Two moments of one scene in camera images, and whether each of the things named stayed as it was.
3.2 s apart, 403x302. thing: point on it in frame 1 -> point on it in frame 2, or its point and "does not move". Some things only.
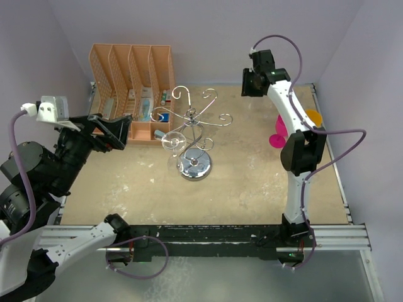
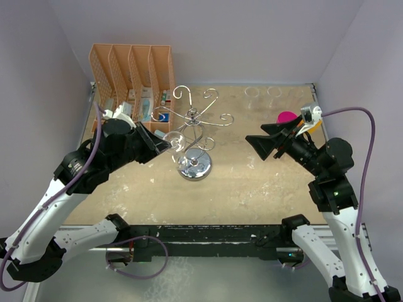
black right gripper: (247, 91) -> (264, 145)
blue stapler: (158, 134) does not move
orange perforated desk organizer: (138, 81) does not move
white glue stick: (164, 97) does not move
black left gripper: (118, 128) -> (152, 147)
